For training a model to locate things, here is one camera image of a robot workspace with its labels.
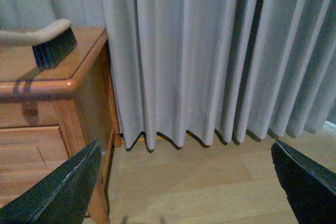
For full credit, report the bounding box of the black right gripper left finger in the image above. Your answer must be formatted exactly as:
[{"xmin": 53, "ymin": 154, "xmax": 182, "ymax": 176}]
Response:
[{"xmin": 1, "ymin": 140, "xmax": 102, "ymax": 223}]

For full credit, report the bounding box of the grey curtain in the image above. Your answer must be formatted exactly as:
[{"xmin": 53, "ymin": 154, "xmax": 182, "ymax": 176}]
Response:
[{"xmin": 1, "ymin": 0, "xmax": 335, "ymax": 150}]

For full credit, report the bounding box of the wooden nightstand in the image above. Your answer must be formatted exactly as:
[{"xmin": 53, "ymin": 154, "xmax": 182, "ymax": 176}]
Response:
[{"xmin": 1, "ymin": 27, "xmax": 120, "ymax": 223}]

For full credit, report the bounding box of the beige brush with black bristles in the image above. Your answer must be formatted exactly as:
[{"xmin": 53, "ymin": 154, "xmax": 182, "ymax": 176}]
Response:
[{"xmin": 1, "ymin": 19, "xmax": 77, "ymax": 70}]

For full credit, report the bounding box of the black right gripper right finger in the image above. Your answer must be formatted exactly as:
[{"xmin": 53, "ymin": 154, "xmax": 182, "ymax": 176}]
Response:
[{"xmin": 271, "ymin": 140, "xmax": 335, "ymax": 223}]

